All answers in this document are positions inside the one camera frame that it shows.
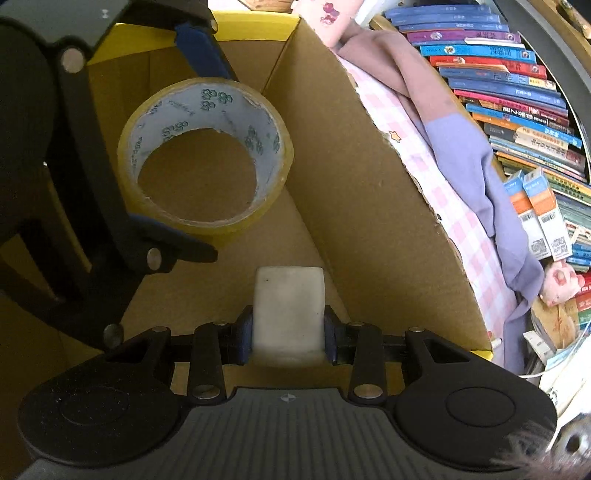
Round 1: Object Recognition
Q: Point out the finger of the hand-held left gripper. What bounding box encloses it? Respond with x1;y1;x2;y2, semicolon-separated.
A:
0;45;218;350
174;6;239;81

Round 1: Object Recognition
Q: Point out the orange and blue box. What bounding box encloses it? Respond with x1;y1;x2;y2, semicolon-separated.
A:
523;166;574;260
502;170;553;261

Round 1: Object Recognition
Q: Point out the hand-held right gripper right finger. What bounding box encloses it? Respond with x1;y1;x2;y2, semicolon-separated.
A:
323;306;472;405

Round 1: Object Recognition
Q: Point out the yellow tape roll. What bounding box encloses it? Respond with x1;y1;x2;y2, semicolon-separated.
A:
117;78;295;250

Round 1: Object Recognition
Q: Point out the pink checked cloth desktop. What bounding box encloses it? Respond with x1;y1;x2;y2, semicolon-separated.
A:
341;59;519;370

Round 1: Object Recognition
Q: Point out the row of colourful books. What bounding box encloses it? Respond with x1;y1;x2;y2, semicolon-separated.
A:
382;0;591;278

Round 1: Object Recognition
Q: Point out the pink plush toy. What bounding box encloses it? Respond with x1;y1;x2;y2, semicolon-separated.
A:
537;260;586;308

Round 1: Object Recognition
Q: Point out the pink and purple garment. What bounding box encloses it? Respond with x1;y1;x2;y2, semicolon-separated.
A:
336;20;546;376

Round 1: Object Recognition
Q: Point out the pink printed cylinder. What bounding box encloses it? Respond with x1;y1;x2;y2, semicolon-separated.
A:
291;0;366;48

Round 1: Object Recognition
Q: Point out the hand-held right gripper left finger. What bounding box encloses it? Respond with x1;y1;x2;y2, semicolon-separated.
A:
107;305;254;403

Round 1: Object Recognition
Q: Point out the white eraser block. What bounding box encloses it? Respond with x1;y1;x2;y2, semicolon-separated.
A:
252;265;327;368

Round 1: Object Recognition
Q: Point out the yellow cardboard box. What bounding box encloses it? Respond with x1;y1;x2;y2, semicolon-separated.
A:
0;12;495;480

